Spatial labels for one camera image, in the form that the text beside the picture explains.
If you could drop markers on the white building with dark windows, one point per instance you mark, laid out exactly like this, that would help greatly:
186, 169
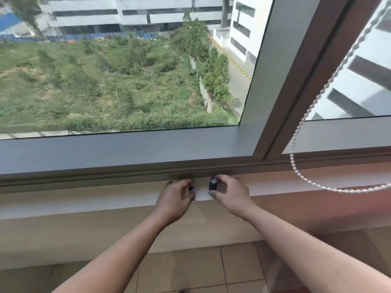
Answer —
363, 79

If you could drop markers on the person's left hand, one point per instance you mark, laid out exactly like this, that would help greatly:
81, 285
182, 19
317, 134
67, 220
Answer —
171, 201

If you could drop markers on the person's right forearm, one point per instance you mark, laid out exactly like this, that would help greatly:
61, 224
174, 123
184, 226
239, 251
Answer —
299, 250

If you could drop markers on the grey boundary wall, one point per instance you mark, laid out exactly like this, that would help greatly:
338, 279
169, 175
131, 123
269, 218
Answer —
205, 94

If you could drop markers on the white window sill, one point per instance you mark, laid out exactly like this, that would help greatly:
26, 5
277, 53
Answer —
91, 204

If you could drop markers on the white multi-storey building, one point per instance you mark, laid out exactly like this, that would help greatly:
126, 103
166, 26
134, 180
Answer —
137, 12

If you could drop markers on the person's right thumb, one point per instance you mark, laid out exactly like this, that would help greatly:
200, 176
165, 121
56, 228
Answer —
215, 195

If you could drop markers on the row of green trees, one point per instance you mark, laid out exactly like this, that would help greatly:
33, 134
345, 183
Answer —
207, 60

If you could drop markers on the person's left forearm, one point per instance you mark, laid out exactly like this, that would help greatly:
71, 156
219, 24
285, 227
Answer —
122, 253

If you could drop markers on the person's left thumb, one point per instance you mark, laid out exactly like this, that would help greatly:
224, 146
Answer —
190, 198

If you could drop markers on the small dark blue bottle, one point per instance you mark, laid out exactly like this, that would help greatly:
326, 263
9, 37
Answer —
213, 184

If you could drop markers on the grey aluminium window frame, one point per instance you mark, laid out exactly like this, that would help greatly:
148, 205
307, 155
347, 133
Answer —
152, 149

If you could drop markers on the person's right hand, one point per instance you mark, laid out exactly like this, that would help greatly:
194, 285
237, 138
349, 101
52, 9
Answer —
233, 195

